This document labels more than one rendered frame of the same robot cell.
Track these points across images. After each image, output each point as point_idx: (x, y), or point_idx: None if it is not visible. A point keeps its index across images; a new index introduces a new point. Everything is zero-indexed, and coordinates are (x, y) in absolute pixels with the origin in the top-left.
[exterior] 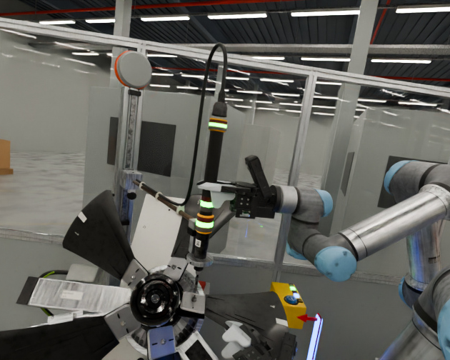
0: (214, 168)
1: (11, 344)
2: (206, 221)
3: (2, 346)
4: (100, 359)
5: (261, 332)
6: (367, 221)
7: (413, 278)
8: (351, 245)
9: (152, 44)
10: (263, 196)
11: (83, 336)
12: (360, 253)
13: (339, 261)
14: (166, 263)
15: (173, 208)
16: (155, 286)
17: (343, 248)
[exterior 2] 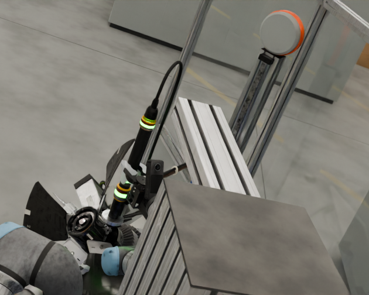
0: (132, 153)
1: (37, 191)
2: (117, 189)
3: (34, 189)
4: (57, 240)
5: (94, 291)
6: None
7: None
8: (124, 256)
9: (330, 3)
10: (144, 196)
11: (55, 215)
12: (123, 266)
13: (105, 253)
14: None
15: None
16: (88, 215)
17: (116, 252)
